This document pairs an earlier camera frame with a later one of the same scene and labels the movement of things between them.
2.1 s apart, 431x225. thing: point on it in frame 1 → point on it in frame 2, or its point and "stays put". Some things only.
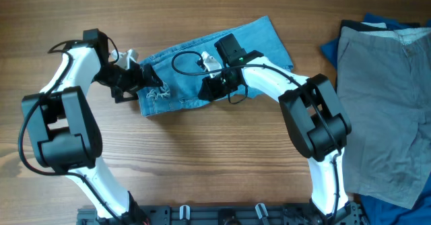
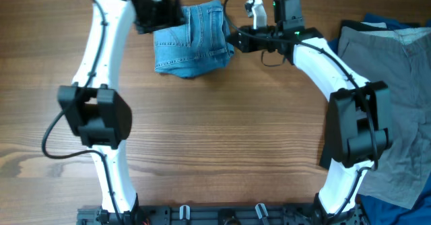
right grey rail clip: [258, 211] stays put
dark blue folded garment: [376, 211] stays put
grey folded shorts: [384, 75] stays put
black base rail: [353, 213] stays put
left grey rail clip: [184, 212] stays put
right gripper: [213, 93] → [247, 45]
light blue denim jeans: [180, 70] → [200, 44]
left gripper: [136, 83] → [171, 19]
